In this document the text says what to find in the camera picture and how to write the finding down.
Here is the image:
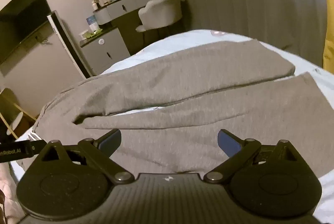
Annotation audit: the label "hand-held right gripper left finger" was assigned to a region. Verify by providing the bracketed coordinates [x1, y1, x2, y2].
[38, 129, 133, 185]

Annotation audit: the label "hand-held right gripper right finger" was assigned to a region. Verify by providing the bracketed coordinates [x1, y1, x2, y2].
[203, 129, 298, 184]

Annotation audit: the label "grey pants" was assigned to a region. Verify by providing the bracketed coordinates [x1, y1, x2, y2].
[34, 40, 334, 178]

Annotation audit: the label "pink cloth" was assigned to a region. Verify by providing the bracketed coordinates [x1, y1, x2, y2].
[0, 161, 19, 224]

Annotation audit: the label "white round disc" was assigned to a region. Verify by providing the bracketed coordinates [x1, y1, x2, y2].
[10, 112, 24, 134]

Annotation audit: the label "wooden side table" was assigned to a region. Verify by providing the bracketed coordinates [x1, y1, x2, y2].
[0, 88, 38, 141]

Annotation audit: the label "grey low cabinet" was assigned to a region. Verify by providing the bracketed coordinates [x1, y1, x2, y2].
[79, 26, 131, 75]

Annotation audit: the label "green packet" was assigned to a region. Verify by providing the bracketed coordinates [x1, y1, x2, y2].
[82, 30, 103, 39]

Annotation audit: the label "blue printed bed sheet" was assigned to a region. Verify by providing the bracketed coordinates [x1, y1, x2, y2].
[9, 29, 334, 224]

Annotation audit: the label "blue label water bottle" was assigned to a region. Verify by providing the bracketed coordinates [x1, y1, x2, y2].
[86, 15, 101, 31]

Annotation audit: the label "grey vanity desk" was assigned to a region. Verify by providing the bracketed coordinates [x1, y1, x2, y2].
[92, 0, 186, 32]

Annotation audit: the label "white shell chair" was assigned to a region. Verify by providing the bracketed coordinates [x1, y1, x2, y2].
[135, 0, 182, 33]

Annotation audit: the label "yellow curtain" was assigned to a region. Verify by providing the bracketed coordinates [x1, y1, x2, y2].
[319, 0, 334, 69]

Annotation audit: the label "wall television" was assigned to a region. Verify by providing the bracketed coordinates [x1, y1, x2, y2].
[0, 0, 54, 68]

